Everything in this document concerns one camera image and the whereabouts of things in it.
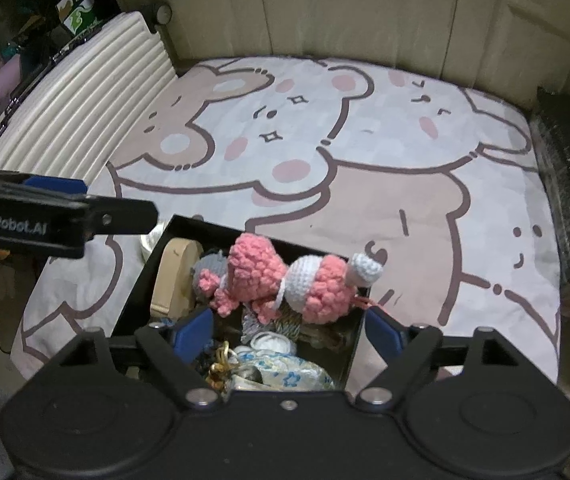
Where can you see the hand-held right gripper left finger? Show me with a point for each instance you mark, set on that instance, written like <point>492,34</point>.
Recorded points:
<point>195,331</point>

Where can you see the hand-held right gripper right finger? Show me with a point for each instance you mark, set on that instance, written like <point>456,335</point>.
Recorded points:
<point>384,332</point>

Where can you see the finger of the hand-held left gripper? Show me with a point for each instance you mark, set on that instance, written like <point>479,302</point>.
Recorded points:
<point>52,184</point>
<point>125,217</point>

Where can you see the beige wooden block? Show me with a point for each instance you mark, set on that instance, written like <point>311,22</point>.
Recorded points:
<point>175,275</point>

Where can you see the grey crochet doll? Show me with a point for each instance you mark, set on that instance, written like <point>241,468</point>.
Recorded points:
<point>207,267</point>

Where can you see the black box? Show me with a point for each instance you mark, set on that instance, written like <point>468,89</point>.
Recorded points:
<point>135,285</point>

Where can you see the pink crochet doll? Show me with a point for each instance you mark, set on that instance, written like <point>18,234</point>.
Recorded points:
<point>260,270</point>

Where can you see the blue floral pouch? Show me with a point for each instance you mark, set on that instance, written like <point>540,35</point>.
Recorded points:
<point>285,370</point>

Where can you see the white ribbon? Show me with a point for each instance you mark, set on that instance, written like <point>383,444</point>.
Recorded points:
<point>147,246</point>

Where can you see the white ribbed suitcase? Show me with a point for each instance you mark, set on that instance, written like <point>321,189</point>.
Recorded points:
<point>75,105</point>

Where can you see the bear printed blanket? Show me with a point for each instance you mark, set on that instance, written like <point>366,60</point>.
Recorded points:
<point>365,210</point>

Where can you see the green and white box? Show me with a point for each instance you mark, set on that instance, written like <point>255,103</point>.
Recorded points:
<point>77,10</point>

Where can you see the cream cabinet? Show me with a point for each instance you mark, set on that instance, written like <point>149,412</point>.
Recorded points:
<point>365,5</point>

